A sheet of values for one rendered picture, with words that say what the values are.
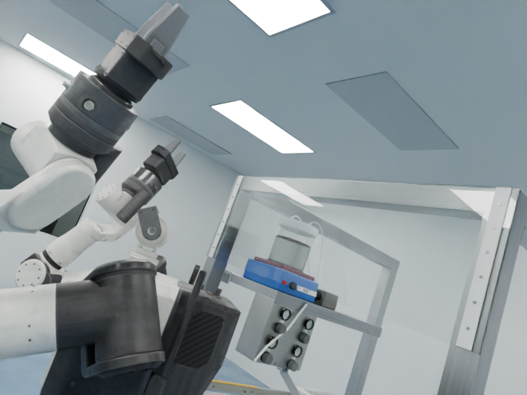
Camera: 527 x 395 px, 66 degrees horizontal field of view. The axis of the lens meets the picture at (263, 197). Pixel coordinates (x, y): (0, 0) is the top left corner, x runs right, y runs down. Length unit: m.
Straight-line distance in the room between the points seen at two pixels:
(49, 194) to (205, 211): 6.47
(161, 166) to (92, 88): 0.67
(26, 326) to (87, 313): 0.07
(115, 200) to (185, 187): 5.67
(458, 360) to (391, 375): 3.94
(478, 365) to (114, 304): 0.67
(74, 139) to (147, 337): 0.28
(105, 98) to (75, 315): 0.28
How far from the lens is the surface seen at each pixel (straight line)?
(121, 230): 1.16
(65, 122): 0.55
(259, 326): 1.38
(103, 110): 0.54
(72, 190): 0.57
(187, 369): 0.80
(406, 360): 4.80
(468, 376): 0.93
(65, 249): 1.17
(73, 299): 0.61
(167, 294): 0.75
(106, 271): 0.63
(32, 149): 0.59
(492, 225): 0.96
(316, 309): 1.49
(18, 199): 0.55
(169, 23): 0.55
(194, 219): 6.91
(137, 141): 6.45
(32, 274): 1.15
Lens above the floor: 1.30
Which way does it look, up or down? 11 degrees up
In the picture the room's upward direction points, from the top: 20 degrees clockwise
